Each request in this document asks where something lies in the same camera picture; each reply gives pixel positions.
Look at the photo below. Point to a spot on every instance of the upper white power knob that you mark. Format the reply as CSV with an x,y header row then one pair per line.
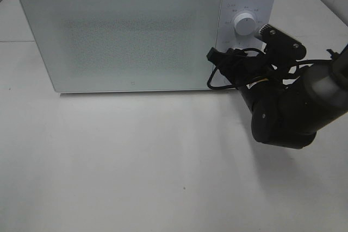
x,y
244,23

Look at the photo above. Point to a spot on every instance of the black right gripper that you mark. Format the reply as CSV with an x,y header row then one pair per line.
x,y
250,66

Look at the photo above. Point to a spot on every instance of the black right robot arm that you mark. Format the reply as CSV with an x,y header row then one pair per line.
x,y
290,99

